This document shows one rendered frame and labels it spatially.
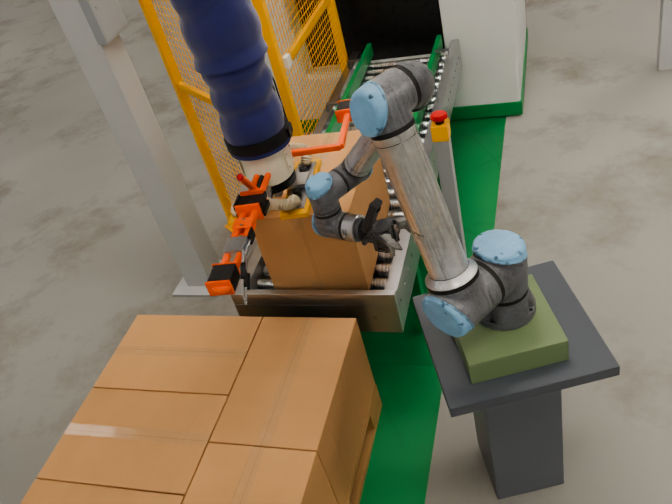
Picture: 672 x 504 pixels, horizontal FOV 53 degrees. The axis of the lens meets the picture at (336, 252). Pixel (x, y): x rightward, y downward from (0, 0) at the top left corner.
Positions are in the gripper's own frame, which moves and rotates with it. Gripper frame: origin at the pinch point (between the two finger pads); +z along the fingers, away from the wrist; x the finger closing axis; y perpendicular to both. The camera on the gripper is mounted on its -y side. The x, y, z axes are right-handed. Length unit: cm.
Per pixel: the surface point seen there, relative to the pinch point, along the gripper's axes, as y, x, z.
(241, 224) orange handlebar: -13, 24, -45
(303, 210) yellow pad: -0.8, -1.2, -43.4
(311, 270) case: 40, -13, -63
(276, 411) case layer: 55, 42, -45
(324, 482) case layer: 70, 51, -22
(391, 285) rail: 49, -24, -34
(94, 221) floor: 93, -65, -314
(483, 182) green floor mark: 104, -176, -70
